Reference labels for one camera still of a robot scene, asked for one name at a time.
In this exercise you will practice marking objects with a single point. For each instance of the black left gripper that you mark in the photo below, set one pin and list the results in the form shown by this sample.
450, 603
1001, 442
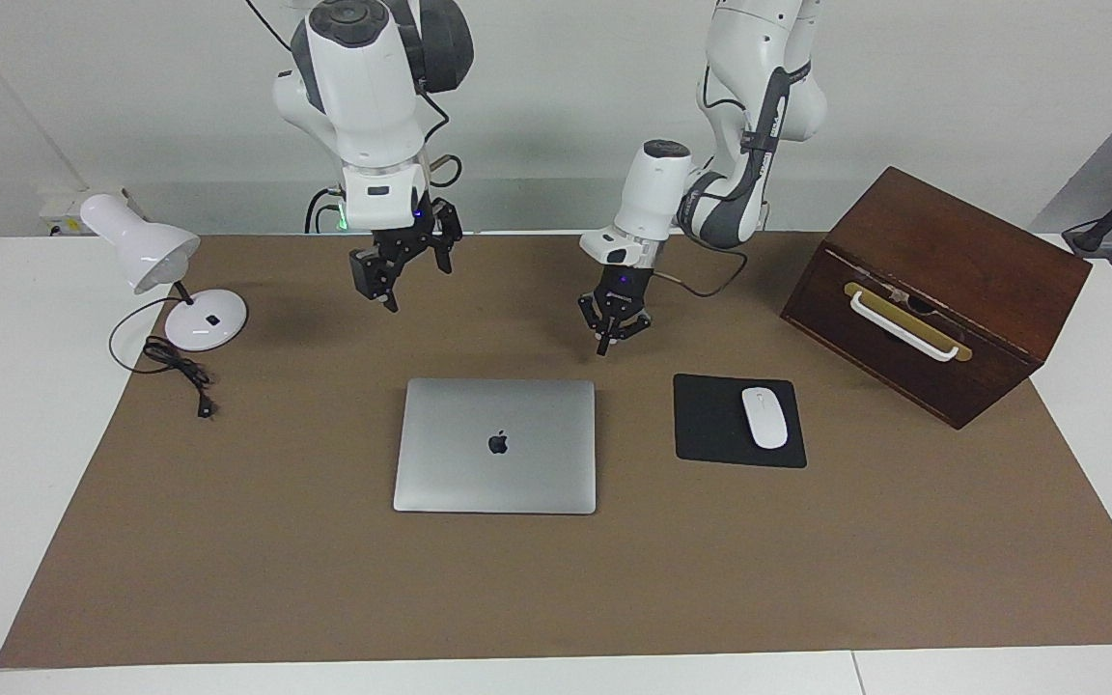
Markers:
625, 285

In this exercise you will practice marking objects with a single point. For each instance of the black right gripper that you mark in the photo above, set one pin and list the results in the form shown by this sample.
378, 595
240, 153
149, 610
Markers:
409, 239

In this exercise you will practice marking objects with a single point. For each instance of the silver laptop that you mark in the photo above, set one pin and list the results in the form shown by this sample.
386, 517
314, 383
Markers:
537, 463

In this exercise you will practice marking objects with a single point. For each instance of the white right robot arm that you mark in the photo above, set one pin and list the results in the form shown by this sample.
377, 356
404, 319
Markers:
373, 87

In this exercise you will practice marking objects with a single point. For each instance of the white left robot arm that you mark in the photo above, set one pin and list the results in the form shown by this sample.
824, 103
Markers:
759, 58

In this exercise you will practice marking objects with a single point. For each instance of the black mouse pad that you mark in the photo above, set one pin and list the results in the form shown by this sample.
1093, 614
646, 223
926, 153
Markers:
706, 425

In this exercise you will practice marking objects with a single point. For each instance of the white computer mouse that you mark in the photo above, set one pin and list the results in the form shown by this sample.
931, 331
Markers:
764, 417

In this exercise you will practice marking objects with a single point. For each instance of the white desk lamp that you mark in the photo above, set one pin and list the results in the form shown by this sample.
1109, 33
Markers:
208, 323

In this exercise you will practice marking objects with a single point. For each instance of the brown paper table mat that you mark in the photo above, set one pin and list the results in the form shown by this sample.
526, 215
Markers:
556, 579

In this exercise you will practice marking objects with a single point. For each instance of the white power strip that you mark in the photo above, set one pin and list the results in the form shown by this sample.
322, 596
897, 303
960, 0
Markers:
64, 208

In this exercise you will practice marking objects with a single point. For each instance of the dark brown wooden box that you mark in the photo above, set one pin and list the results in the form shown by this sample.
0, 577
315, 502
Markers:
961, 241

